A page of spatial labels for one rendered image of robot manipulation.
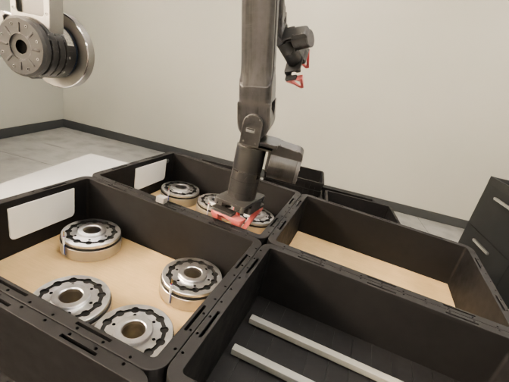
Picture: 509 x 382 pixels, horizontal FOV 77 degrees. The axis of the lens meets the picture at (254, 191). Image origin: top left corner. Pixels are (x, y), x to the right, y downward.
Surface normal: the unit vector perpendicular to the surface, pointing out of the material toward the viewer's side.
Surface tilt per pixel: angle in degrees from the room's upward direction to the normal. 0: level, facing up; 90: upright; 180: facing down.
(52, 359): 90
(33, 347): 90
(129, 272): 0
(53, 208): 90
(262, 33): 96
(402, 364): 0
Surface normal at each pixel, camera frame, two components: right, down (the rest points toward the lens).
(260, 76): -0.15, 0.26
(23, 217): 0.91, 0.30
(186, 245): -0.36, 0.28
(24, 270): 0.20, -0.91
